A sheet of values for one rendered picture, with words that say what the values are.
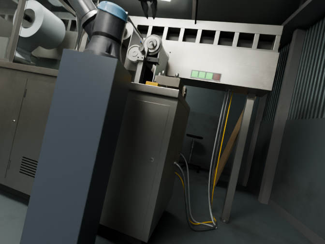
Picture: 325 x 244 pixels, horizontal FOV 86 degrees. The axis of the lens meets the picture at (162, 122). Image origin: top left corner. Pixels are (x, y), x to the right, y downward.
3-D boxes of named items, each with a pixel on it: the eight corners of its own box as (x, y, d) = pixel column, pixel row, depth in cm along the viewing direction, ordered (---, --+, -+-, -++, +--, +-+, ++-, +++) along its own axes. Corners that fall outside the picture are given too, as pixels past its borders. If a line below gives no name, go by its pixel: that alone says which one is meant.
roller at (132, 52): (125, 59, 129) (128, 43, 129) (138, 71, 153) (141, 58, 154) (140, 61, 126) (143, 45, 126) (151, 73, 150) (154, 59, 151)
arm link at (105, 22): (95, 27, 62) (103, -10, 62) (88, 38, 74) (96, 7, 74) (126, 41, 69) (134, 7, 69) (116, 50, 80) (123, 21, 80)
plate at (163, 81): (155, 83, 118) (157, 74, 118) (168, 95, 157) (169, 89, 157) (178, 87, 114) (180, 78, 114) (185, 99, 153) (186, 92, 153)
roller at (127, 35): (113, 38, 133) (117, 21, 133) (127, 53, 158) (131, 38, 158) (130, 40, 130) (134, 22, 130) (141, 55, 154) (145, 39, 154)
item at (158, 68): (153, 77, 124) (158, 52, 124) (161, 85, 146) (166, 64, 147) (154, 77, 124) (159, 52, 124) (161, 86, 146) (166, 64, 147)
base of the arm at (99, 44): (113, 60, 62) (119, 33, 62) (73, 52, 63) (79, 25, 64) (125, 72, 77) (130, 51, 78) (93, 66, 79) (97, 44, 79)
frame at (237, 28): (-7, 24, 211) (-2, 6, 211) (1, 29, 219) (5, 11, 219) (278, 52, 135) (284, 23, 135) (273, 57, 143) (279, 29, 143)
